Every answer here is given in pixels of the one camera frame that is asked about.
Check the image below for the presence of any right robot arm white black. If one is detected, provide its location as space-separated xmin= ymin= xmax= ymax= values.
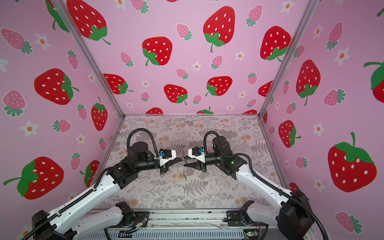
xmin=184 ymin=136 xmax=314 ymax=240

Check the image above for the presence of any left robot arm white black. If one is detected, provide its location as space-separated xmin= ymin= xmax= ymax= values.
xmin=31 ymin=142 xmax=183 ymax=240

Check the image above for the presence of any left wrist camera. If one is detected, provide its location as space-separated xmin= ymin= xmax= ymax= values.
xmin=159 ymin=150 xmax=167 ymax=159

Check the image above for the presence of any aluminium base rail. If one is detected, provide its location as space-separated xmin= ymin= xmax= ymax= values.
xmin=70 ymin=207 xmax=271 ymax=240

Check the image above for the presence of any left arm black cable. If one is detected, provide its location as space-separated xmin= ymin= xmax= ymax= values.
xmin=20 ymin=128 xmax=160 ymax=240

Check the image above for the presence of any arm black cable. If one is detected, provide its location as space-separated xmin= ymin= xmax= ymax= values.
xmin=20 ymin=128 xmax=160 ymax=240
xmin=202 ymin=130 xmax=329 ymax=240

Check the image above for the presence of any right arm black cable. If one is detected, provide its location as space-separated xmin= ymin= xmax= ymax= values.
xmin=202 ymin=130 xmax=329 ymax=240

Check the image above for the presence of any aluminium corner post left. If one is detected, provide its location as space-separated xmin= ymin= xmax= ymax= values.
xmin=53 ymin=1 xmax=125 ymax=119

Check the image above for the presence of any aluminium corner post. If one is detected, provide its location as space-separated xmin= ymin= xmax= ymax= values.
xmin=53 ymin=1 xmax=125 ymax=119
xmin=259 ymin=0 xmax=320 ymax=120

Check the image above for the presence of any aluminium corner post right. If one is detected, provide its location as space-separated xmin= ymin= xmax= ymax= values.
xmin=259 ymin=0 xmax=320 ymax=120

